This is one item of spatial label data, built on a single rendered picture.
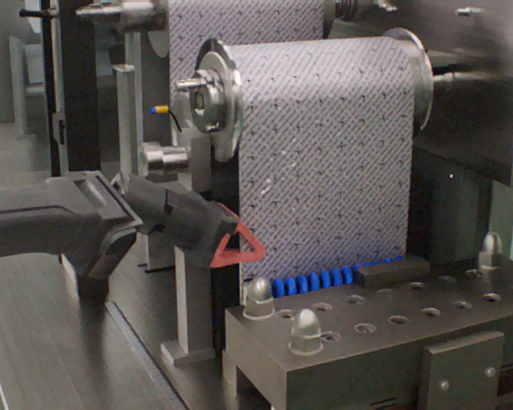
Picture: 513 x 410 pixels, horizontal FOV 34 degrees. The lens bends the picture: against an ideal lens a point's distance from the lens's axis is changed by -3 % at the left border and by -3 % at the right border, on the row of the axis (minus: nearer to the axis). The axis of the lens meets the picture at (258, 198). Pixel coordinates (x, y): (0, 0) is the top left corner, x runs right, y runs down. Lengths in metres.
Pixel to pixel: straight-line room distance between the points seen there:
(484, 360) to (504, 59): 0.37
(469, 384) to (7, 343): 0.63
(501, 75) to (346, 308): 0.35
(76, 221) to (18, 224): 0.08
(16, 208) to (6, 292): 0.63
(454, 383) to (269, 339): 0.21
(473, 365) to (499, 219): 0.48
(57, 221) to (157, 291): 0.57
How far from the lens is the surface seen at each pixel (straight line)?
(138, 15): 1.20
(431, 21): 1.20
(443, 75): 1.16
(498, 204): 1.40
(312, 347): 0.89
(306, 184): 1.03
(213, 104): 0.98
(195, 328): 1.13
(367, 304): 1.01
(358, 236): 1.09
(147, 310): 1.29
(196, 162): 1.04
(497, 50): 1.09
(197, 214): 0.96
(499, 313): 1.01
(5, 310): 1.33
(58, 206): 0.81
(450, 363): 0.95
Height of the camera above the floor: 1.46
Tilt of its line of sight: 19 degrees down
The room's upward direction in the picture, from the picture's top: straight up
